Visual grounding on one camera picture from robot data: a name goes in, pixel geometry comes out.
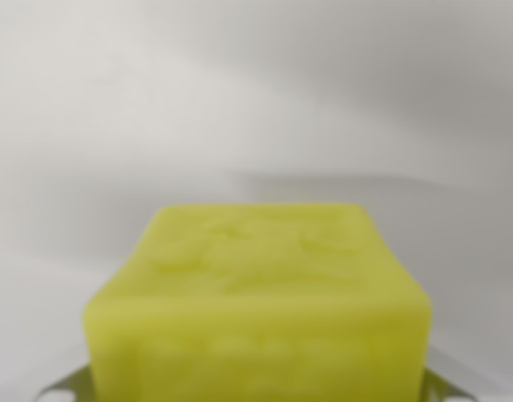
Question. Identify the yellow translucent cube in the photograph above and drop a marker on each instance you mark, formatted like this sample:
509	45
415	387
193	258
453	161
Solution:
256	310

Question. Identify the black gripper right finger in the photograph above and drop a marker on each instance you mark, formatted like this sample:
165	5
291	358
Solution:
438	387

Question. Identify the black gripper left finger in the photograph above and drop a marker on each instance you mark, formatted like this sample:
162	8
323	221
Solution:
78	385

